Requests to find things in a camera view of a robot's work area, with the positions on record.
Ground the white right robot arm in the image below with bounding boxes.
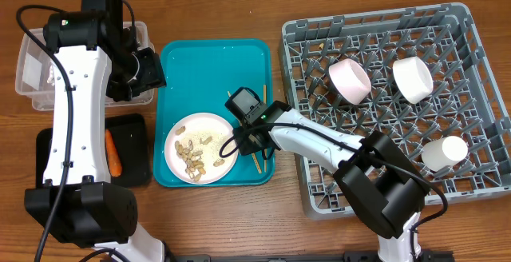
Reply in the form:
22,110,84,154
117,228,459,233
225,87,430,261

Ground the pink plate with food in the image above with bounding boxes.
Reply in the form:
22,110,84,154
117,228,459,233
164,113,238,185

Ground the black tray bin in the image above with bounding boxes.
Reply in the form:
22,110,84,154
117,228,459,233
35,113,152,188

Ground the grey dishwasher rack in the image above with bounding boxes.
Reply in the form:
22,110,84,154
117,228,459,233
279,2,510,203

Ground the teal plastic tray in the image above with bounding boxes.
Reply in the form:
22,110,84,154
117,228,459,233
153,38,274,188

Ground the orange carrot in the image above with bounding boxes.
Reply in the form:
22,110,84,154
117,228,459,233
105,129,122,177

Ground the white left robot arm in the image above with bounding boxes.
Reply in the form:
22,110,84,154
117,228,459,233
24,0,173,261

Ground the white bowl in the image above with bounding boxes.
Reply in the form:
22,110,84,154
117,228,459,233
392,57,434,104

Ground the white cup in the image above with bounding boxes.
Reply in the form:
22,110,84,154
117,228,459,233
421,136,468,172

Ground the pink bowl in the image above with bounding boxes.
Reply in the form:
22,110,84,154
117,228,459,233
328,58,371,105

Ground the clear plastic container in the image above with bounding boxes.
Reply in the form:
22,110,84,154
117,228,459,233
15,21,154,111

